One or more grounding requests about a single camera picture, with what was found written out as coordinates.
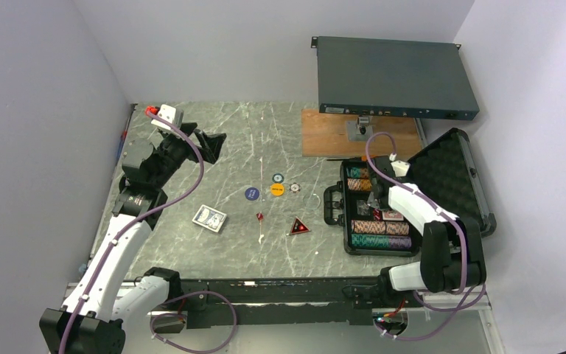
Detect bottom poker chip row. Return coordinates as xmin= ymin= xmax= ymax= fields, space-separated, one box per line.
xmin=350 ymin=234 xmax=413 ymax=251

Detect red triangular dealer button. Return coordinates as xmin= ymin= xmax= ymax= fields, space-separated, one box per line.
xmin=289 ymin=218 xmax=310 ymax=236

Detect orange handled screwdriver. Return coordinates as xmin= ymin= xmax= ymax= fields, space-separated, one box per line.
xmin=326 ymin=155 xmax=377 ymax=162

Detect black poker set case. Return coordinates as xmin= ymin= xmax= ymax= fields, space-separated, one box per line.
xmin=324 ymin=128 xmax=497 ymax=257

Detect blue playing card deck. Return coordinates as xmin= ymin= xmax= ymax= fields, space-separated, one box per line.
xmin=192 ymin=205 xmax=227 ymax=233

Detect dark grey rack server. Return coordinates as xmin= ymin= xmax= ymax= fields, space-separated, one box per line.
xmin=311 ymin=36 xmax=480 ymax=121

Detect poker chip row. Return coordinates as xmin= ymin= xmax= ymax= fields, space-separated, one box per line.
xmin=346 ymin=178 xmax=372 ymax=192
xmin=347 ymin=167 xmax=369 ymax=179
xmin=351 ymin=220 xmax=410 ymax=236
xmin=350 ymin=234 xmax=413 ymax=251

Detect green poker chip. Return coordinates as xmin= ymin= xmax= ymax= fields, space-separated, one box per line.
xmin=272 ymin=173 xmax=284 ymax=184

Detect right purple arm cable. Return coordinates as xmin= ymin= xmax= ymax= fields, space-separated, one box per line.
xmin=365 ymin=131 xmax=488 ymax=342

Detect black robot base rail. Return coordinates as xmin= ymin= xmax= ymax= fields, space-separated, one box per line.
xmin=153 ymin=275 xmax=420 ymax=329

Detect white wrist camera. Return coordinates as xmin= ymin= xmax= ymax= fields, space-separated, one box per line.
xmin=389 ymin=153 xmax=410 ymax=178
xmin=144 ymin=104 xmax=184 ymax=131

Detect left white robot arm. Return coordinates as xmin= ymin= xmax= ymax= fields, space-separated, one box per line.
xmin=39 ymin=123 xmax=227 ymax=353

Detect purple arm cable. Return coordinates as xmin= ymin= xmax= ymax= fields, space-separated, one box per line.
xmin=58 ymin=109 xmax=206 ymax=354
xmin=365 ymin=131 xmax=488 ymax=342

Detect top poker chip row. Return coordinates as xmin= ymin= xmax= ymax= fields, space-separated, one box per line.
xmin=347 ymin=167 xmax=369 ymax=179

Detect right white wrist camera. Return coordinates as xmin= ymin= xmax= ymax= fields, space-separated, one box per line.
xmin=389 ymin=153 xmax=410 ymax=178

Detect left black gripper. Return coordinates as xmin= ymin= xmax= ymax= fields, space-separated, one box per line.
xmin=151 ymin=123 xmax=226 ymax=189

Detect yellow big blind button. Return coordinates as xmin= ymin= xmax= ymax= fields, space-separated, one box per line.
xmin=270 ymin=183 xmax=285 ymax=197

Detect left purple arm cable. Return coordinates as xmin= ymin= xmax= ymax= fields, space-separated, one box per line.
xmin=58 ymin=109 xmax=206 ymax=354

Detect clear plastic disc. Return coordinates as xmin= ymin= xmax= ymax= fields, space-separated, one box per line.
xmin=303 ymin=192 xmax=322 ymax=210

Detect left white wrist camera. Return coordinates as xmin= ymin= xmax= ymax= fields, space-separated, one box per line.
xmin=144 ymin=104 xmax=184 ymax=131

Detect red dice in case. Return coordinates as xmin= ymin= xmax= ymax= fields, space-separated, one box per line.
xmin=373 ymin=209 xmax=382 ymax=221

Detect blue small blind button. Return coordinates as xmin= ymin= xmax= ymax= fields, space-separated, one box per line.
xmin=245 ymin=187 xmax=260 ymax=201

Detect red playing card deck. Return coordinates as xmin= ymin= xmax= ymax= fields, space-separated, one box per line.
xmin=381 ymin=210 xmax=405 ymax=222

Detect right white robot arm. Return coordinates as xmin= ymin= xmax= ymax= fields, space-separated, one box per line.
xmin=368 ymin=155 xmax=486 ymax=306

